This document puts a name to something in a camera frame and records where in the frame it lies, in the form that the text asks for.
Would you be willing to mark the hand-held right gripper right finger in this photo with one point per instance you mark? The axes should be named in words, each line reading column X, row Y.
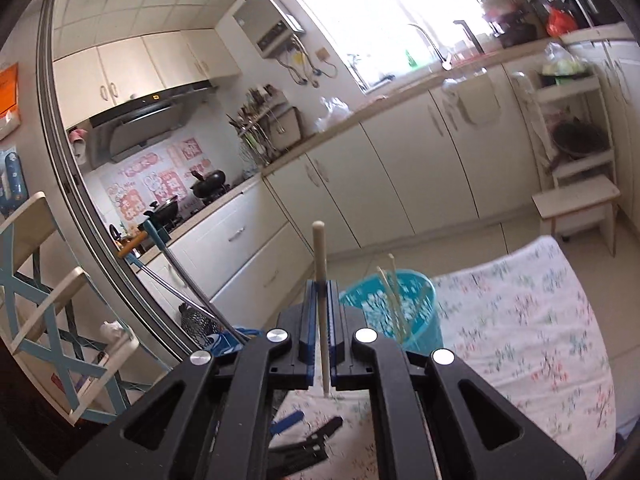
column 332, row 320

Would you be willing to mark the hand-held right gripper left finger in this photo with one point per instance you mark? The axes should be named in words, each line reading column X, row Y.
column 311, row 320

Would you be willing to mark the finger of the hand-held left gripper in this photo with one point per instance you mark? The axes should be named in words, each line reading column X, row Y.
column 287, row 422
column 312, row 442

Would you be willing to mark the single wooden chopstick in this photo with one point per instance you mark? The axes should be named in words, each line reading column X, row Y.
column 320, row 255
column 390, row 300

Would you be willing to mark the teal cutout plastic basket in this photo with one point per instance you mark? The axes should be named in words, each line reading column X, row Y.
column 425, row 332

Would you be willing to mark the blue printed bag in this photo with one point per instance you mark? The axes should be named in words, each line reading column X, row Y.
column 232, row 341

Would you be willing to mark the cream cabinet with drawers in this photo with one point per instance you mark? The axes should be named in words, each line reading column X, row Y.
column 240, row 250

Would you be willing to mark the cream sink base cabinets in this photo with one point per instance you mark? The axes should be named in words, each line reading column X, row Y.
column 400, row 160

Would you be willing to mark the floral tablecloth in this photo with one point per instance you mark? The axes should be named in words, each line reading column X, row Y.
column 525, row 335

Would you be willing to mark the kitchen utensil rack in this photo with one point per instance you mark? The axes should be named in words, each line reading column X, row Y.
column 260, row 127

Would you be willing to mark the white plastic bag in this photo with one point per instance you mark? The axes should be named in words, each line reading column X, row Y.
column 332, row 112

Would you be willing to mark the black range hood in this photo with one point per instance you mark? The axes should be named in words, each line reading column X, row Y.
column 145, row 115

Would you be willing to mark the white door-hung bag holder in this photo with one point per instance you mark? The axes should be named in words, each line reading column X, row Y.
column 475, row 97

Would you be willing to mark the white step stool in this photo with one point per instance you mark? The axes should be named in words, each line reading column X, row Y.
column 575, row 202

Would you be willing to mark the green bottle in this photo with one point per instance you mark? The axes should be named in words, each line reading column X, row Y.
column 411, row 58

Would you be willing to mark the white and blue chair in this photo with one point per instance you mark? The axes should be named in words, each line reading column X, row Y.
column 37, row 260

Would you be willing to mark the pink hanging slippers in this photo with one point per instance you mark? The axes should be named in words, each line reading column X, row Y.
column 77, row 142

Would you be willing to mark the metal sink faucet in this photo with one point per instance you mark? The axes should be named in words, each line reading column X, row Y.
column 430, row 42

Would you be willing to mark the white water heater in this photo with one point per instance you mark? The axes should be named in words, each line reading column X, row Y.
column 267, row 25

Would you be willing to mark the dark pan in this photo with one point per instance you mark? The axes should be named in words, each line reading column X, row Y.
column 580, row 140

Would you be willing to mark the cream upper cabinets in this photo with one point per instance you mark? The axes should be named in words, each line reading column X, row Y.
column 135, row 67

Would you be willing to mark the kitchen window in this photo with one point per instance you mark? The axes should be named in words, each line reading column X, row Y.
column 390, row 15

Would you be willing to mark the blue hanging package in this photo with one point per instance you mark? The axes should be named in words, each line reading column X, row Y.
column 12, row 175

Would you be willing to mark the white shelf rack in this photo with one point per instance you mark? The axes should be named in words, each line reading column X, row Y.
column 605, row 110

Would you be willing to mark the clear bag of vegetables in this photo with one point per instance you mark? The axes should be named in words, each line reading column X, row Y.
column 565, row 65

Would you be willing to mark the red plastic bag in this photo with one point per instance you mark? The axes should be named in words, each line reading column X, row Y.
column 560, row 22

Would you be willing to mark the orange paper notice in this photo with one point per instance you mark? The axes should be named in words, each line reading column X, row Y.
column 7, row 90

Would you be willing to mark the pink wall stickers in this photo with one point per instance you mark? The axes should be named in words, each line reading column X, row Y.
column 135, row 190

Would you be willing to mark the metal sliding door frame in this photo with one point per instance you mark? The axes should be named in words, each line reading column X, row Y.
column 60, row 125

